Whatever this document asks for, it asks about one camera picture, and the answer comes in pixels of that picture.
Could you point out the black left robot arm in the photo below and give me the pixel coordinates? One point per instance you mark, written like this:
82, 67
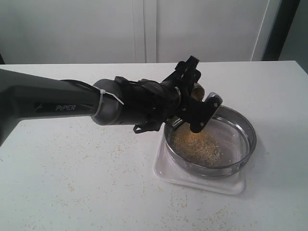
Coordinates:
145, 104

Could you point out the round steel mesh sieve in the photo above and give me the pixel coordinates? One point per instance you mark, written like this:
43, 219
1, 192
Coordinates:
236, 139

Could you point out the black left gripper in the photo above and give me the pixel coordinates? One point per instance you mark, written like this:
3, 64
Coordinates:
172, 94

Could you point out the yellow grain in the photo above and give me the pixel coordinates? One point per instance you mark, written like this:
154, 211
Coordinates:
198, 148

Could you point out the white cabinet doors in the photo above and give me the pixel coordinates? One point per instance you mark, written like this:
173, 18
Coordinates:
134, 31

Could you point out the stainless steel cup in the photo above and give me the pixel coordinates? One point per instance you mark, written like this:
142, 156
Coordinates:
197, 93

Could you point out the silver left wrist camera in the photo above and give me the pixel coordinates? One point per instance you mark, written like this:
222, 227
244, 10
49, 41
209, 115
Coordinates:
199, 113

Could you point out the white square plastic tray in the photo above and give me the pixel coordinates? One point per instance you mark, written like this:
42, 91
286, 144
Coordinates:
167, 170

